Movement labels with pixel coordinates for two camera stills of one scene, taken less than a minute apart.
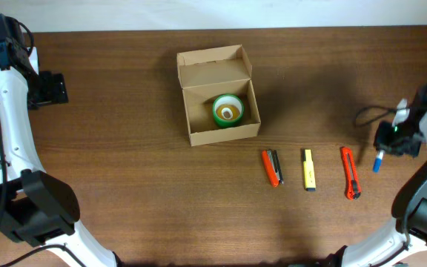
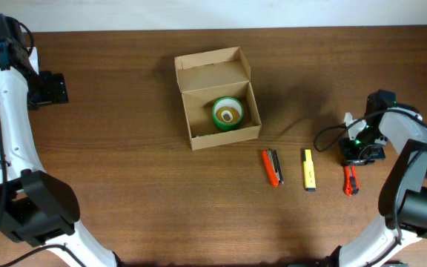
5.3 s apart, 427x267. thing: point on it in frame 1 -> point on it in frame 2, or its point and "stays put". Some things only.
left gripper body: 45,90 stays put
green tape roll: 227,110 stays put
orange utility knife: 352,184 stays put
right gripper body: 404,140 -> 363,150
